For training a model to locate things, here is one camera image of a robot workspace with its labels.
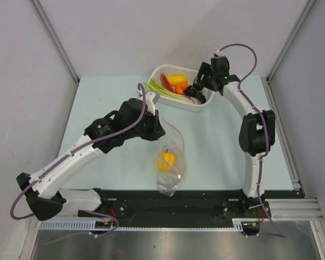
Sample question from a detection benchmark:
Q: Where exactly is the white slotted cable duct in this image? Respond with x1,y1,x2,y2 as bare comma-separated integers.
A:
40,219,115,231

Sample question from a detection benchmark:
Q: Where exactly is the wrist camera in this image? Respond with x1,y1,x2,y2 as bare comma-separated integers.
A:
136,90,160,115
214,49,225,57

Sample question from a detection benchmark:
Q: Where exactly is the yellow fake bell pepper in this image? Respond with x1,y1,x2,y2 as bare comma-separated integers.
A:
157,149,176,172

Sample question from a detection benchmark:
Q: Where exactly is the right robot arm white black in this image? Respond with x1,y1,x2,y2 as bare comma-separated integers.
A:
193,54,276,218

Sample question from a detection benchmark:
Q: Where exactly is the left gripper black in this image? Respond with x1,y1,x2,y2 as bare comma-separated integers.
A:
125,109,165,141

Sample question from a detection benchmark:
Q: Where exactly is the fake green lettuce leaf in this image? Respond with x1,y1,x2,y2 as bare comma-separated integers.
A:
143,79,195,104

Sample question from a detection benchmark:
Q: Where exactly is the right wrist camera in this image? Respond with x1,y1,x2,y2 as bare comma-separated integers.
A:
214,49,225,57

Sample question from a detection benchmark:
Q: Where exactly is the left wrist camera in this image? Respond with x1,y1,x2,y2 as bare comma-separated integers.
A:
136,90,160,115

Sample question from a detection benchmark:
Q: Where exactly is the white perforated plastic basket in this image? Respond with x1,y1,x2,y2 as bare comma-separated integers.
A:
144,64,214,112

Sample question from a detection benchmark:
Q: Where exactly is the clear zip top bag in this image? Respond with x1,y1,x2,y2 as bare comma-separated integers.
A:
153,119,187,197

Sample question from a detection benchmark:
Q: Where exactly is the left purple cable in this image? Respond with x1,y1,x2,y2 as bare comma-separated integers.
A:
9,82,147,220

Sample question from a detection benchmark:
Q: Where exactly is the yellow fake lemon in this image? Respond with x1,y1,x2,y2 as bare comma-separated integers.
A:
167,75,188,86

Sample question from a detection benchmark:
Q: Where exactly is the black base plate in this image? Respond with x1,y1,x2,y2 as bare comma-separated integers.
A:
77,187,271,229

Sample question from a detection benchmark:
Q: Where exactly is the fake black grape bunch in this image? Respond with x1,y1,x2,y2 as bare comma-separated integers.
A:
184,85,207,104

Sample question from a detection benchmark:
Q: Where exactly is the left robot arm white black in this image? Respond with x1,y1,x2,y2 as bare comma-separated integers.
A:
16,92,165,221

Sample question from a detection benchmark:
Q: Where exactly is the fake watermelon slice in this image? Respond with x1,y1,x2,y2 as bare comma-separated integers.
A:
160,73,175,93

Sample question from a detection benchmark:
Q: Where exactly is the orange fake orange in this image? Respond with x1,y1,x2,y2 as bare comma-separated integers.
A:
175,82,189,95

